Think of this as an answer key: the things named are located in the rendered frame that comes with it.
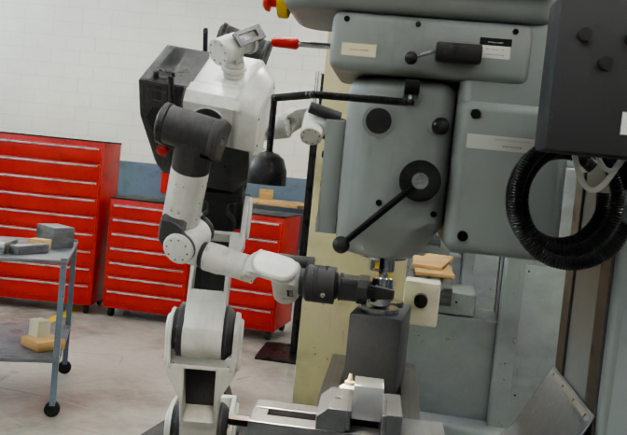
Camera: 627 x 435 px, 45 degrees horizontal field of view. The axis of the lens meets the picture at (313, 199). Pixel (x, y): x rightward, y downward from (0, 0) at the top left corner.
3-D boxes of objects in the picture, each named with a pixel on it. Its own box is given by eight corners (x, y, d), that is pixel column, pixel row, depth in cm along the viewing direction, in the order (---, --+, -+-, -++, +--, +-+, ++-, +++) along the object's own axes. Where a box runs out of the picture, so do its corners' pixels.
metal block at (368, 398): (351, 418, 131) (354, 385, 131) (352, 407, 137) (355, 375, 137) (381, 422, 131) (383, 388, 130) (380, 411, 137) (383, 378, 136)
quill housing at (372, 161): (329, 255, 131) (347, 71, 129) (339, 244, 151) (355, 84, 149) (439, 267, 129) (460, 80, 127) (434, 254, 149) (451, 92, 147)
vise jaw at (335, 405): (314, 428, 129) (316, 406, 128) (320, 405, 141) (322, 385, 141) (349, 433, 128) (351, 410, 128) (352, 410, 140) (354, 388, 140)
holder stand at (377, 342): (341, 392, 173) (350, 306, 172) (357, 369, 195) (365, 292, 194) (393, 400, 171) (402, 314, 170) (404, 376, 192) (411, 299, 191)
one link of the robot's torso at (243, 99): (132, 197, 194) (125, 75, 172) (176, 130, 221) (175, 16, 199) (243, 220, 191) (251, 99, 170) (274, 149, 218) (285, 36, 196)
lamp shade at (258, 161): (241, 181, 142) (244, 148, 142) (276, 184, 145) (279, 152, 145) (255, 184, 136) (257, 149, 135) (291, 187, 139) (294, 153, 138)
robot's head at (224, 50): (207, 68, 183) (208, 35, 178) (237, 56, 189) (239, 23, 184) (227, 78, 180) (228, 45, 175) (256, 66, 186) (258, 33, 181)
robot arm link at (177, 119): (154, 166, 172) (163, 111, 166) (168, 152, 180) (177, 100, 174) (202, 181, 172) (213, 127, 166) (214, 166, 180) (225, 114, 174)
